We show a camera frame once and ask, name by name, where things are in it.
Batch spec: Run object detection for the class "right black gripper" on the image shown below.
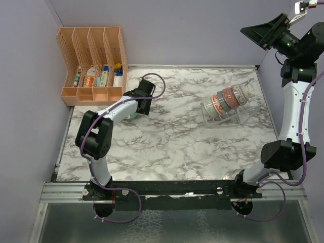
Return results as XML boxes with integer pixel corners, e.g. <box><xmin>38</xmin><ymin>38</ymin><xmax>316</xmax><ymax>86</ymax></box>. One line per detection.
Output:
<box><xmin>241</xmin><ymin>13</ymin><xmax>302</xmax><ymax>59</ymax></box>

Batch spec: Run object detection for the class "green leaf pattern bowl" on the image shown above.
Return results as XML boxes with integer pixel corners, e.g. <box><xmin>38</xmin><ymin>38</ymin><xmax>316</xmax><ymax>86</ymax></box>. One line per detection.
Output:
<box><xmin>125</xmin><ymin>113</ymin><xmax>139</xmax><ymax>120</ymax></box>

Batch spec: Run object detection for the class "brown white geometric bowl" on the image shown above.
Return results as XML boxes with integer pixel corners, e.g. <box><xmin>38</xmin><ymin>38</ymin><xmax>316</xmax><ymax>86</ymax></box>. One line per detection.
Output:
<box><xmin>231</xmin><ymin>84</ymin><xmax>252</xmax><ymax>106</ymax></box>

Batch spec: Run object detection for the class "green white geometric bowl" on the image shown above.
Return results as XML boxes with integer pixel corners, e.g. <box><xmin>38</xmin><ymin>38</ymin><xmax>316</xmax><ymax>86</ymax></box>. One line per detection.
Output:
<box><xmin>203</xmin><ymin>97</ymin><xmax>219</xmax><ymax>118</ymax></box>

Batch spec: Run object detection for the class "orange floral bowl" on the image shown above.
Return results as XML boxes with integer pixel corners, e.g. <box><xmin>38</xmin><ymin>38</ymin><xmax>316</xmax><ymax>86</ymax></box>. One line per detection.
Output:
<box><xmin>211</xmin><ymin>95</ymin><xmax>224</xmax><ymax>115</ymax></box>

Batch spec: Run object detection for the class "grey leaf pattern bowl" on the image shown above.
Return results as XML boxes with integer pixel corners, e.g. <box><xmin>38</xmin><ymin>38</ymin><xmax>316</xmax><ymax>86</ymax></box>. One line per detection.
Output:
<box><xmin>222</xmin><ymin>88</ymin><xmax>239</xmax><ymax>109</ymax></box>

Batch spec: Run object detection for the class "blue hexagon red-rim bowl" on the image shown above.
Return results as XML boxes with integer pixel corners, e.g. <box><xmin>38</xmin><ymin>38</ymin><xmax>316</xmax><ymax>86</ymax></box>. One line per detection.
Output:
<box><xmin>217</xmin><ymin>91</ymin><xmax>232</xmax><ymax>112</ymax></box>

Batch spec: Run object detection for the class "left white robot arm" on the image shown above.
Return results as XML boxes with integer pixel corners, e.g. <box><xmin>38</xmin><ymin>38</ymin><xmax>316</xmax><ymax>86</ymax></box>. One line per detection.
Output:
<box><xmin>75</xmin><ymin>79</ymin><xmax>155</xmax><ymax>200</ymax></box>

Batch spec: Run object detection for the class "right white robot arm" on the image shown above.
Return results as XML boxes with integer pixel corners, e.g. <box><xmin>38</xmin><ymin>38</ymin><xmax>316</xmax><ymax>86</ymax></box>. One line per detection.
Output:
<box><xmin>232</xmin><ymin>13</ymin><xmax>323</xmax><ymax>198</ymax></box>

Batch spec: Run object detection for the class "yellow black toy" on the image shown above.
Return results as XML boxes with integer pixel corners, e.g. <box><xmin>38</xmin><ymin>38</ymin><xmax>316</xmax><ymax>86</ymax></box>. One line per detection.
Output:
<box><xmin>114</xmin><ymin>63</ymin><xmax>123</xmax><ymax>73</ymax></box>

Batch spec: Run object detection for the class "mint green box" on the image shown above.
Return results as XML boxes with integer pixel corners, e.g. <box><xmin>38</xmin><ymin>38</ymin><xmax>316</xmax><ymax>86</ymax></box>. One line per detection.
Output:
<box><xmin>99</xmin><ymin>70</ymin><xmax>109</xmax><ymax>87</ymax></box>

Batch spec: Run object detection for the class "orange white box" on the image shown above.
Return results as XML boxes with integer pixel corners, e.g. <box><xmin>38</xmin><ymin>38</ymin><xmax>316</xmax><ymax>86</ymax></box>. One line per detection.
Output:
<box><xmin>83</xmin><ymin>75</ymin><xmax>94</xmax><ymax>88</ymax></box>

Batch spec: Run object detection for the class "pink plastic file organizer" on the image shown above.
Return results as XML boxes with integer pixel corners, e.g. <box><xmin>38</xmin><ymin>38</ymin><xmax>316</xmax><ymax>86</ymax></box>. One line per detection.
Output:
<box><xmin>57</xmin><ymin>27</ymin><xmax>128</xmax><ymax>107</ymax></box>

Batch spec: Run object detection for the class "small bottle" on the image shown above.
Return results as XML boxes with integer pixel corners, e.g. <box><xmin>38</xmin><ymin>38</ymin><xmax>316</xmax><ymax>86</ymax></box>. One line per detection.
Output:
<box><xmin>73</xmin><ymin>71</ymin><xmax>81</xmax><ymax>87</ymax></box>

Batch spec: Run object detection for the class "clear wire dish rack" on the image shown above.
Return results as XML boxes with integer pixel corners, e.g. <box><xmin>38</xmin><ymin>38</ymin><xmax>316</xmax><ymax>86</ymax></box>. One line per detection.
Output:
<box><xmin>200</xmin><ymin>78</ymin><xmax>264</xmax><ymax>129</ymax></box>

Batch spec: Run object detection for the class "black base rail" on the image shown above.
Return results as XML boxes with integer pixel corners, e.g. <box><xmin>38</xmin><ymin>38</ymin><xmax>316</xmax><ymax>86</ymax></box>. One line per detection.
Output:
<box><xmin>82</xmin><ymin>180</ymin><xmax>262</xmax><ymax>211</ymax></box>

